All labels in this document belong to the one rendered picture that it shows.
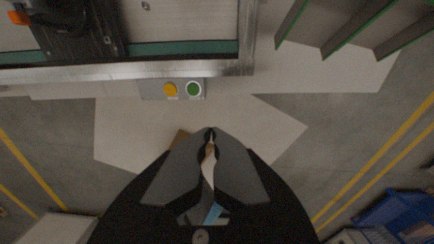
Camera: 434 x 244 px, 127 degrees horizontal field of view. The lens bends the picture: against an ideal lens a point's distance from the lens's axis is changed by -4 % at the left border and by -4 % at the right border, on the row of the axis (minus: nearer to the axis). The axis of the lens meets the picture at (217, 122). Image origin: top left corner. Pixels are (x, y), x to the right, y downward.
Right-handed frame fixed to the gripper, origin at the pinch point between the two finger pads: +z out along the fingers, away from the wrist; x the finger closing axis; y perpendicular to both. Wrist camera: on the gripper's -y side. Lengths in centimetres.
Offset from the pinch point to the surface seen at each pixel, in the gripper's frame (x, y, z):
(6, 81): -68, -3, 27
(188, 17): -6.7, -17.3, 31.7
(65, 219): -329, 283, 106
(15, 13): -35.3, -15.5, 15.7
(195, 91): -5.7, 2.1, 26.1
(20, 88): -82, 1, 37
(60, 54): -43, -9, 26
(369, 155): 245, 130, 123
